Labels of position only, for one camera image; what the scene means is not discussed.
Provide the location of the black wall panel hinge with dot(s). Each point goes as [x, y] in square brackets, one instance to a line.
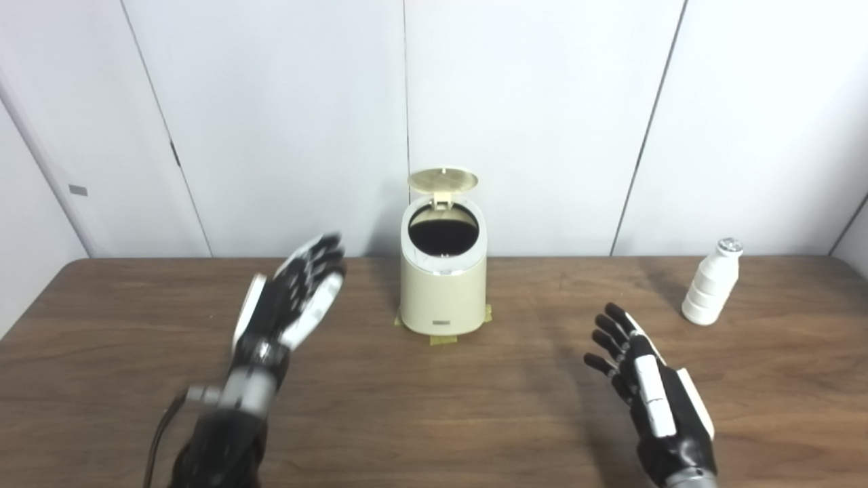
[175, 154]

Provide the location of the cream round bin lid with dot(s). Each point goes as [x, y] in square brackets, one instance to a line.
[442, 179]

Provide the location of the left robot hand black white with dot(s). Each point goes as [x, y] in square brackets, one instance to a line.
[285, 305]

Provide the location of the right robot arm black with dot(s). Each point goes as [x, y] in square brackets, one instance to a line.
[692, 480]

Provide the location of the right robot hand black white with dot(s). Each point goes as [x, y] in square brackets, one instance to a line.
[661, 420]

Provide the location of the cream-colored round bin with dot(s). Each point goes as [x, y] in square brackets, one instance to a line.
[442, 291]

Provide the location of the small white plastic bottle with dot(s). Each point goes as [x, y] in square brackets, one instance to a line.
[706, 291]

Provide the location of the gray wall label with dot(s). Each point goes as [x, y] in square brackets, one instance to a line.
[78, 190]

